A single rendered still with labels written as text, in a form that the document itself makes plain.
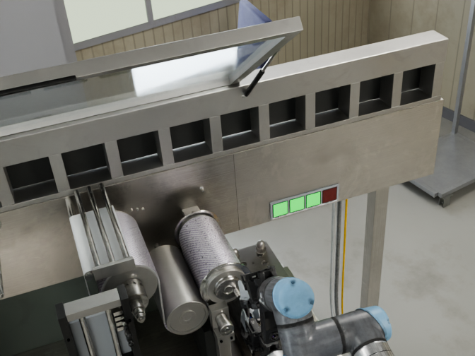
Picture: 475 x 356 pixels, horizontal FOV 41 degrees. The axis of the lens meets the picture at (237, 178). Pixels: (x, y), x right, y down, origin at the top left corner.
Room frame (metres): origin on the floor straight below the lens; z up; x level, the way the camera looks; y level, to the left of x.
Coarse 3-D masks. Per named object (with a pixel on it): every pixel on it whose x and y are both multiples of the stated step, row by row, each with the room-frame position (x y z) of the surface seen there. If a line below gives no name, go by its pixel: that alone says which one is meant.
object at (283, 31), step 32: (224, 32) 1.21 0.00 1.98; (256, 32) 1.22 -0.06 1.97; (288, 32) 1.23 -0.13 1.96; (64, 64) 1.11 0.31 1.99; (96, 64) 1.12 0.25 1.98; (128, 64) 1.13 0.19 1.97; (256, 64) 1.46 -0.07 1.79; (0, 96) 1.05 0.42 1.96; (160, 96) 1.58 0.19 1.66; (32, 128) 1.46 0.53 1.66
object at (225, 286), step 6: (228, 276) 1.24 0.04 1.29; (234, 276) 1.25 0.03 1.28; (222, 282) 1.23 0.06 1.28; (228, 282) 1.23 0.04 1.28; (234, 282) 1.24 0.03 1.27; (216, 288) 1.22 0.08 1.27; (222, 288) 1.22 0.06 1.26; (228, 288) 1.23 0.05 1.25; (234, 288) 1.24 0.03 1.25; (216, 294) 1.22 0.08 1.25; (222, 294) 1.22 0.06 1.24; (228, 294) 1.23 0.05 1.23; (234, 294) 1.23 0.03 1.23
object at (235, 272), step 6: (222, 270) 1.25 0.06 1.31; (228, 270) 1.24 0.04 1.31; (234, 270) 1.25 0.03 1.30; (216, 276) 1.23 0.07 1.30; (222, 276) 1.24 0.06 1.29; (210, 282) 1.23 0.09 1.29; (216, 282) 1.23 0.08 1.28; (210, 288) 1.22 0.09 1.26; (210, 294) 1.22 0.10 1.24; (216, 300) 1.23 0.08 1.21; (222, 300) 1.23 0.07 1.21; (228, 300) 1.24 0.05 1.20
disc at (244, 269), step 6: (222, 264) 1.25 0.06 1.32; (228, 264) 1.25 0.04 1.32; (234, 264) 1.26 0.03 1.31; (240, 264) 1.26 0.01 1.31; (216, 270) 1.24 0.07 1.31; (240, 270) 1.26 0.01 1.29; (246, 270) 1.27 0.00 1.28; (210, 276) 1.24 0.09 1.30; (204, 282) 1.23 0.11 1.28; (204, 288) 1.23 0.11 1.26; (204, 294) 1.23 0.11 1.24; (204, 300) 1.23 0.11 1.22; (210, 300) 1.23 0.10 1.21; (234, 300) 1.25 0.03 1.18
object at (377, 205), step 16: (384, 192) 1.96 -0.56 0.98; (368, 208) 1.99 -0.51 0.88; (384, 208) 1.96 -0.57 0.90; (368, 224) 1.98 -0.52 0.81; (384, 224) 1.97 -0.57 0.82; (368, 240) 1.98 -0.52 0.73; (384, 240) 1.97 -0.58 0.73; (368, 256) 1.97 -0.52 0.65; (368, 272) 1.96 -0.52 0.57; (368, 288) 1.95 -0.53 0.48; (368, 304) 1.95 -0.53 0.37
